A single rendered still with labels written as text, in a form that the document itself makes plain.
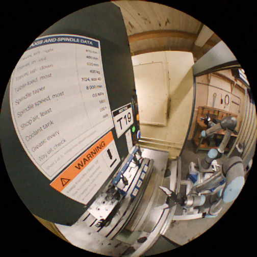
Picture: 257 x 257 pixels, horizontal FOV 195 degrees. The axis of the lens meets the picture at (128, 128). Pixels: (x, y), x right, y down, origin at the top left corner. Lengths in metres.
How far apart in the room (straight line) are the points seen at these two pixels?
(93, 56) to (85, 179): 0.22
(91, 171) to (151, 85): 0.96
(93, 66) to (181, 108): 0.97
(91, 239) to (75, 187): 1.22
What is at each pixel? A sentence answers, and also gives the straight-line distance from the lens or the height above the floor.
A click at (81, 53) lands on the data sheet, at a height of 1.90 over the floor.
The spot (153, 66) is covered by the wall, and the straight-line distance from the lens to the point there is 1.01.
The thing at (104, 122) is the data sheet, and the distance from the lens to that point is 0.15.
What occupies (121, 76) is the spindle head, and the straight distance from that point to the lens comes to 0.22.
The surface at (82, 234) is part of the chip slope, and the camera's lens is 1.39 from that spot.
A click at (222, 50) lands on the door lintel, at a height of 2.07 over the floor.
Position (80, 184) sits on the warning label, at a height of 1.70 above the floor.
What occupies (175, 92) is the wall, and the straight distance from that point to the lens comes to 0.97.
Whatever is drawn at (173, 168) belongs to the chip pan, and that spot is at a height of 0.67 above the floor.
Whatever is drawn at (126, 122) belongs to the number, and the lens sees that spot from 0.22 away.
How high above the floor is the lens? 1.82
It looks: 28 degrees down
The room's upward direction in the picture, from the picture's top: 8 degrees counter-clockwise
